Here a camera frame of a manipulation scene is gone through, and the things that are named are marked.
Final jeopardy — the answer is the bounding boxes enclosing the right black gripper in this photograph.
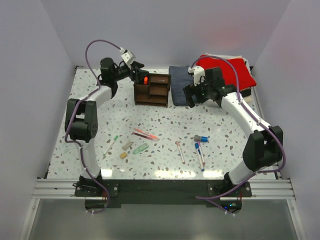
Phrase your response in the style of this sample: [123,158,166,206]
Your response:
[183,77,212,109]

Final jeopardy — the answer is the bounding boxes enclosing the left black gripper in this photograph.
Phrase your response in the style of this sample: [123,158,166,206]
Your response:
[112,61,149,83]

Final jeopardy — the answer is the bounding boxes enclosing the orange black highlighter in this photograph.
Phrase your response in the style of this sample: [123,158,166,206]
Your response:
[143,76,149,85]

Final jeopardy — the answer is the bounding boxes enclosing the brown wooden desk organizer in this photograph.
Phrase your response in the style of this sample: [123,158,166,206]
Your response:
[133,73,171,108]

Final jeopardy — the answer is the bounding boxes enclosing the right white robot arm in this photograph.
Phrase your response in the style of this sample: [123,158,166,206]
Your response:
[183,66,285,198]

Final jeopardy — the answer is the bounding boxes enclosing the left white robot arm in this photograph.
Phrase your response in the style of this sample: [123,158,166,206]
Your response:
[64,57,149,198]

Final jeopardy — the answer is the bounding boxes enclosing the blue folded towel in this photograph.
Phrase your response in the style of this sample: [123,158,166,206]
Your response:
[168,66,194,106]

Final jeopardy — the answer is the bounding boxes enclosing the purple capped white marker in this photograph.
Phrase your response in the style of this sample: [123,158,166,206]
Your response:
[197,141,206,166]

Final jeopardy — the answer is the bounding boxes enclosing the beige capped white marker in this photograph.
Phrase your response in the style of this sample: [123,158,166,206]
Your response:
[175,141,186,164]

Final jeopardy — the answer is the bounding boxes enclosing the blue capped white marker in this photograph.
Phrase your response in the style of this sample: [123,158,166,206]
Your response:
[194,142,205,172]

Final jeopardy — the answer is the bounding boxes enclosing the red folded cloth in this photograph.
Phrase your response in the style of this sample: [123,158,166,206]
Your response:
[196,57,257,91]

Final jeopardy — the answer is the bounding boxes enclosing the white basket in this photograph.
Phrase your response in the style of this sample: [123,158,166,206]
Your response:
[197,55,257,102]

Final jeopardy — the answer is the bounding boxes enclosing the green capped white marker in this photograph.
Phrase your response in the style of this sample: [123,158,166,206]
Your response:
[102,135,119,156]

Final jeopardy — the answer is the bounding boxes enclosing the green clear correction tape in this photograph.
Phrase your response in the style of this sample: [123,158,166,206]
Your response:
[132,143,149,154]

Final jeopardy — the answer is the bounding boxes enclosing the beige eraser piece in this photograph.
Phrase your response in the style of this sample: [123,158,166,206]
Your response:
[122,141,133,151]

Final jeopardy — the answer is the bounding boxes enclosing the tan eraser block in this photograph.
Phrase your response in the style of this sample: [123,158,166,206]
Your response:
[119,152,128,159]

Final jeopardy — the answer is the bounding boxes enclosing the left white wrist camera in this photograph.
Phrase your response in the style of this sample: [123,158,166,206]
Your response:
[121,49,136,68]

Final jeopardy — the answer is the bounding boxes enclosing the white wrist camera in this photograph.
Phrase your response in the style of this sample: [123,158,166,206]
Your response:
[121,49,136,68]
[187,65,206,86]

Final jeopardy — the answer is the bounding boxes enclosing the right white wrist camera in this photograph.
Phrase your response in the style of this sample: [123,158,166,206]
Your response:
[187,65,206,86]

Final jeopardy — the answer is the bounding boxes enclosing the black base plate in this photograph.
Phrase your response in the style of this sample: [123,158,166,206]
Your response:
[74,177,252,209]

